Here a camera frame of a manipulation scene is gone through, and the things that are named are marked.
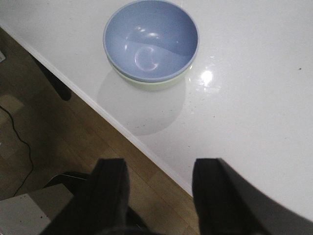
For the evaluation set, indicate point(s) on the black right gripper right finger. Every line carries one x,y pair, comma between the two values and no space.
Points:
227,204

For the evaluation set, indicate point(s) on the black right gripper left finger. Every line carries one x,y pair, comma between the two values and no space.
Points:
100,200

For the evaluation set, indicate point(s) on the green bowl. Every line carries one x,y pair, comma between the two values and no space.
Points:
153,86

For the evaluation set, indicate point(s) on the blue bowl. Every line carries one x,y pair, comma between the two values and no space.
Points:
151,40

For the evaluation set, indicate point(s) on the grey robot base platform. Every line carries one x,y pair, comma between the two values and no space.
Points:
30,213

